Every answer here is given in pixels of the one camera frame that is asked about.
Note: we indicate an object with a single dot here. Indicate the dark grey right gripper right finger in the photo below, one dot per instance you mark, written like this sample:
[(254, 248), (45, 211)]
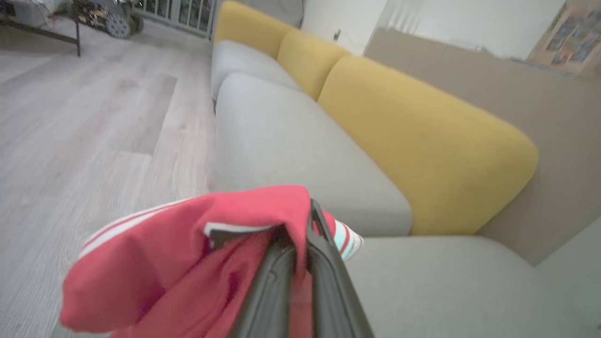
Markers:
[(335, 295)]

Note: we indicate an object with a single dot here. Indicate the colourful wall poster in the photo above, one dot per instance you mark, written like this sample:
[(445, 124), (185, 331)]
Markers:
[(570, 37)]

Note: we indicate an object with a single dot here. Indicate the wheeled robot vehicle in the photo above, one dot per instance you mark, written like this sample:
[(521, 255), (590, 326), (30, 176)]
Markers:
[(112, 19)]

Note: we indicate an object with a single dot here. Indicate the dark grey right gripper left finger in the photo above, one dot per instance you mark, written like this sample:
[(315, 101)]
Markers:
[(270, 300)]

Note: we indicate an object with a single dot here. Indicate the yellow sofa back cushion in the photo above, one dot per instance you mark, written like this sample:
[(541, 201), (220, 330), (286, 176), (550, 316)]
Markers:
[(432, 141), (310, 61), (249, 26)]

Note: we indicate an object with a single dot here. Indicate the grey sofa seat cushion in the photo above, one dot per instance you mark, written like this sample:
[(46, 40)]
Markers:
[(300, 150), (244, 61), (460, 286)]

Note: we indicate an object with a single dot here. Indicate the red garment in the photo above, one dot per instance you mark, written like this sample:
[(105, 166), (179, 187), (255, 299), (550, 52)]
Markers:
[(188, 263)]

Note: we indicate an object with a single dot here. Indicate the white window railing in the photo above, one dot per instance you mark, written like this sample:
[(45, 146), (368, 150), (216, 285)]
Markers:
[(178, 14)]

